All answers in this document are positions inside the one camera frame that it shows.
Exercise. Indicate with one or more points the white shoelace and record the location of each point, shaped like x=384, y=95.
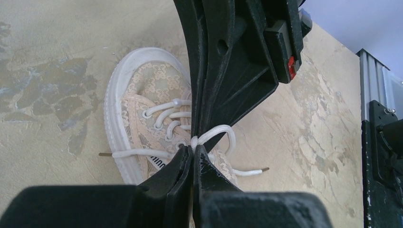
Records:
x=214, y=135

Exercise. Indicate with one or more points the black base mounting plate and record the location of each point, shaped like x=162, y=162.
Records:
x=382, y=154

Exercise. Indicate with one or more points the aluminium frame rail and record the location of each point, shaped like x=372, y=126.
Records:
x=379, y=83

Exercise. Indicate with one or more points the beige sneaker shoe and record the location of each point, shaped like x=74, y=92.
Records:
x=144, y=78

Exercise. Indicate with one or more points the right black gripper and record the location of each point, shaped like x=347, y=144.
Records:
x=239, y=51

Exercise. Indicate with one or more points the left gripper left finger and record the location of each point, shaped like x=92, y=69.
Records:
x=162, y=201

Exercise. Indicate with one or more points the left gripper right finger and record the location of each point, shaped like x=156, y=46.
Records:
x=217, y=203

